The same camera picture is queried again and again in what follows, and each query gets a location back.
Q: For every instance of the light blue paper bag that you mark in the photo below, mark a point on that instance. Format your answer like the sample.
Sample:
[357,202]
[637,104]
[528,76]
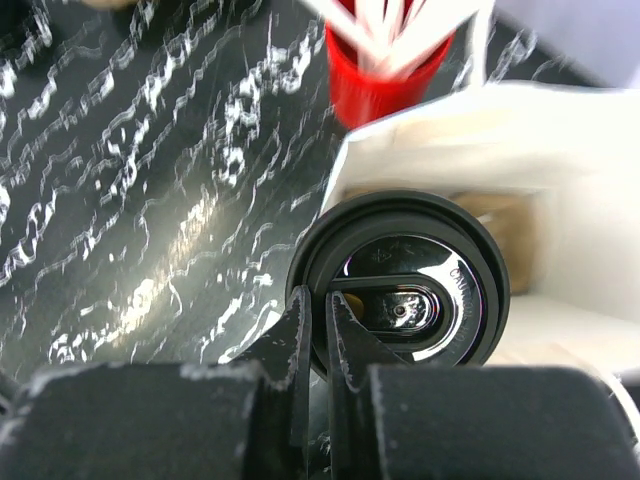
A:
[574,153]

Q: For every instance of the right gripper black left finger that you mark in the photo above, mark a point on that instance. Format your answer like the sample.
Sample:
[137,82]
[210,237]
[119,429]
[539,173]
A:
[245,419]

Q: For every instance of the red straw cup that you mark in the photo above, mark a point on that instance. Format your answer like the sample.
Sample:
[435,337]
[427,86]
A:
[359,98]

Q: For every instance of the white wrapped straws bundle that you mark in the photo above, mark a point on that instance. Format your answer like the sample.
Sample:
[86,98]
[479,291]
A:
[392,38]

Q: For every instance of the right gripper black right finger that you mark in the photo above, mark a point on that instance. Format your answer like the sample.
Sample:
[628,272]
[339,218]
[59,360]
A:
[390,420]

